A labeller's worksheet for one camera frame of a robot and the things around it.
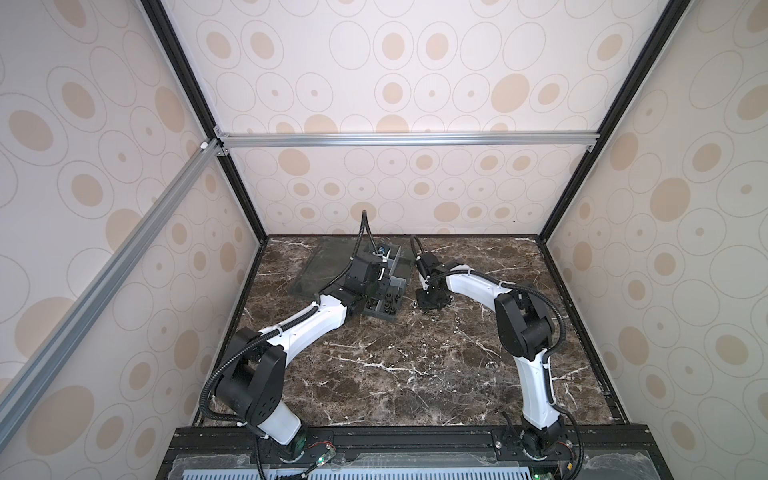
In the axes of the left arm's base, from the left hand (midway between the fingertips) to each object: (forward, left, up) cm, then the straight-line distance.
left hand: (389, 270), depth 87 cm
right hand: (0, -16, -18) cm, 24 cm away
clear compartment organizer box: (+19, +25, -18) cm, 36 cm away
